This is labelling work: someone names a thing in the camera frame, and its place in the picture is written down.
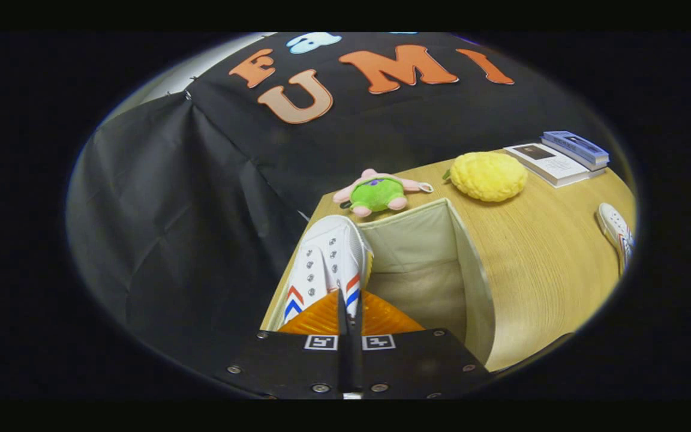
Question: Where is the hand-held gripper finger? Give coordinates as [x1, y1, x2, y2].
[351, 290, 493, 400]
[214, 290, 351, 400]

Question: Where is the white canvas shoe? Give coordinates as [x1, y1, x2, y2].
[283, 215, 375, 325]
[596, 202, 635, 277]

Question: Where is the brown fabric storage box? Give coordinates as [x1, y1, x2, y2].
[260, 198, 496, 368]

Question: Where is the pink and green plush toy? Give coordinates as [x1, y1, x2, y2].
[332, 169, 434, 218]

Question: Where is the yellow plush ball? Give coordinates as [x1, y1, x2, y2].
[441, 152, 528, 203]

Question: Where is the white book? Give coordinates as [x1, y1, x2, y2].
[503, 143, 607, 188]

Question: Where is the blue book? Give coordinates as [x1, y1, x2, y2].
[540, 130, 610, 170]

